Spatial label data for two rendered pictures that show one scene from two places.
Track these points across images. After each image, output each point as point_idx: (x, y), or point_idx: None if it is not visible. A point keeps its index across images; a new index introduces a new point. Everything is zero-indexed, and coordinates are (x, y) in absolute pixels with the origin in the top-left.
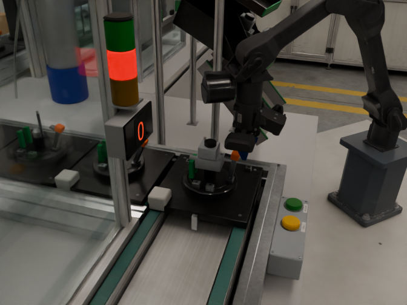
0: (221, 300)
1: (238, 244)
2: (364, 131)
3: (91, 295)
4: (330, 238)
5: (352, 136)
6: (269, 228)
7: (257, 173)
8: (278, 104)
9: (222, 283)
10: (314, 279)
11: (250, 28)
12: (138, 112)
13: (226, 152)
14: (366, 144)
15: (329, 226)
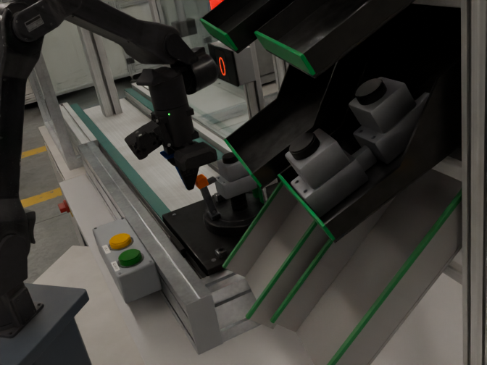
0: (139, 189)
1: (160, 214)
2: (43, 335)
3: (220, 148)
4: (93, 337)
5: (64, 306)
6: (139, 229)
7: (204, 257)
8: (144, 133)
9: (147, 193)
10: (93, 288)
11: (363, 122)
12: (220, 47)
13: (375, 364)
14: (37, 301)
15: (101, 353)
